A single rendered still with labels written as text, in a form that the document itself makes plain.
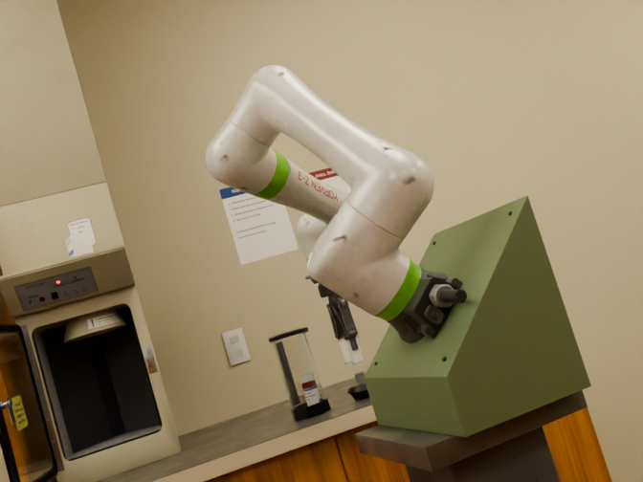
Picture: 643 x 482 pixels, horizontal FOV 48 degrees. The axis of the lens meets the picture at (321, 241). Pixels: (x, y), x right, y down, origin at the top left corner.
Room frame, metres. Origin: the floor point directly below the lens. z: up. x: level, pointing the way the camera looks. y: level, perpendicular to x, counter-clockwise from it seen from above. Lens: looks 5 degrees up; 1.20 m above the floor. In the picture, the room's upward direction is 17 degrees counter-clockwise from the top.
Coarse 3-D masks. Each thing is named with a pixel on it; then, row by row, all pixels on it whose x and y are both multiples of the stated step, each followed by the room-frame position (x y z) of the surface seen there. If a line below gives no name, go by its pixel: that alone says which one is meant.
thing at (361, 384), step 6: (360, 372) 1.94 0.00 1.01; (360, 378) 1.94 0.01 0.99; (354, 384) 1.97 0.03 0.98; (360, 384) 1.93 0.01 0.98; (348, 390) 1.94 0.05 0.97; (354, 390) 1.92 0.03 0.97; (360, 390) 1.91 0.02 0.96; (366, 390) 1.91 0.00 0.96; (354, 396) 1.93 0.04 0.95; (360, 396) 1.92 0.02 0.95; (366, 396) 1.92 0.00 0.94
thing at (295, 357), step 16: (304, 336) 1.90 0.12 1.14; (288, 352) 1.87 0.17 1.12; (304, 352) 1.88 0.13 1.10; (288, 368) 1.88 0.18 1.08; (304, 368) 1.88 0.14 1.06; (288, 384) 1.89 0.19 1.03; (304, 384) 1.87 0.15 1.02; (320, 384) 1.90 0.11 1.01; (304, 400) 1.87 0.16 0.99; (320, 400) 1.88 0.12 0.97
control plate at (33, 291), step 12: (60, 276) 1.83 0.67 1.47; (72, 276) 1.84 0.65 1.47; (84, 276) 1.85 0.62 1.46; (24, 288) 1.81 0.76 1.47; (36, 288) 1.82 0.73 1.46; (48, 288) 1.83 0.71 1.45; (60, 288) 1.85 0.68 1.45; (72, 288) 1.86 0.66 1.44; (96, 288) 1.89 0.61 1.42; (24, 300) 1.83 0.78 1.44; (36, 300) 1.85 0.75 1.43; (48, 300) 1.86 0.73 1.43; (60, 300) 1.87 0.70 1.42
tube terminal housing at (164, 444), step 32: (64, 192) 1.93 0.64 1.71; (96, 192) 1.95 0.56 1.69; (0, 224) 1.88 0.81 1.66; (32, 224) 1.90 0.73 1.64; (64, 224) 1.92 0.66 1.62; (96, 224) 1.94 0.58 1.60; (0, 256) 1.88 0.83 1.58; (32, 256) 1.90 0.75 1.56; (64, 256) 1.92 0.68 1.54; (128, 288) 1.95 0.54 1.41; (32, 320) 1.89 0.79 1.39; (64, 320) 1.93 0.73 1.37; (160, 384) 1.95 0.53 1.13; (160, 416) 1.95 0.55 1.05; (128, 448) 1.92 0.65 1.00; (160, 448) 1.94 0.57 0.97; (64, 480) 1.88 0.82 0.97; (96, 480) 1.90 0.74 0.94
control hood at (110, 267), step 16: (80, 256) 1.82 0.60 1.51; (96, 256) 1.83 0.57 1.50; (112, 256) 1.85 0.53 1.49; (16, 272) 1.78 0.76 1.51; (32, 272) 1.79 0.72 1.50; (48, 272) 1.81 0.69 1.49; (64, 272) 1.82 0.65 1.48; (96, 272) 1.86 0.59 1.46; (112, 272) 1.88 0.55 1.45; (128, 272) 1.90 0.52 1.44; (0, 288) 1.79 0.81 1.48; (112, 288) 1.91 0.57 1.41; (16, 304) 1.83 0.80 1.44
